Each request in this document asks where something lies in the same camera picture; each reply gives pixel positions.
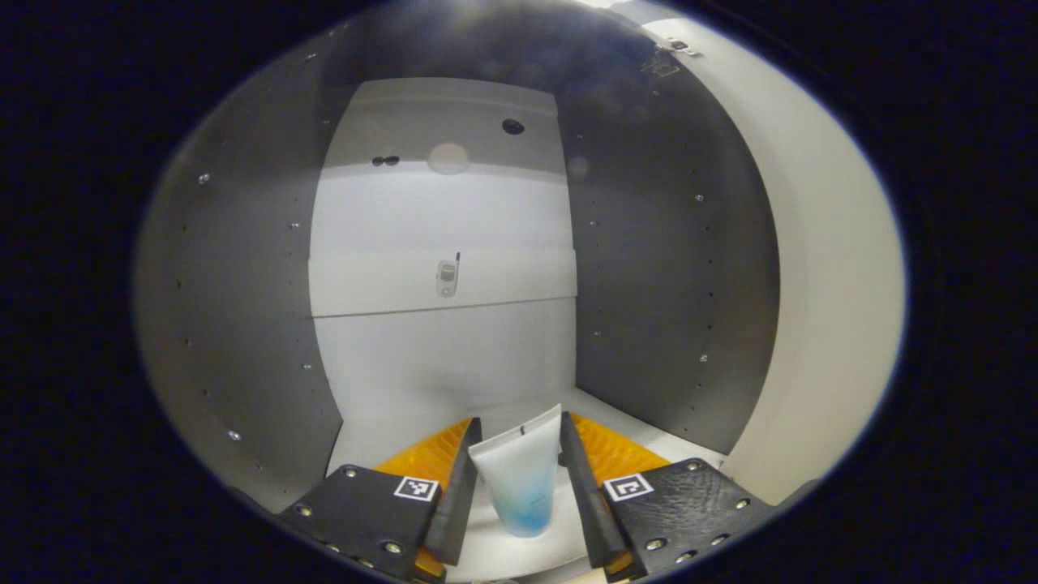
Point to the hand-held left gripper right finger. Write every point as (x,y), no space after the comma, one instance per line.
(580,487)

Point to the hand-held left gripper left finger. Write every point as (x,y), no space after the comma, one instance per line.
(458,487)

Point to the blue and white bottle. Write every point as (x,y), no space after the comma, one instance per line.
(519,487)

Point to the dark grey cabinet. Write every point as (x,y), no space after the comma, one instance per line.
(243,324)

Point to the white cabinet shelf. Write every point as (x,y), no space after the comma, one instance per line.
(389,438)

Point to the metal door hinge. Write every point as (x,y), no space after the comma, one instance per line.
(679,47)

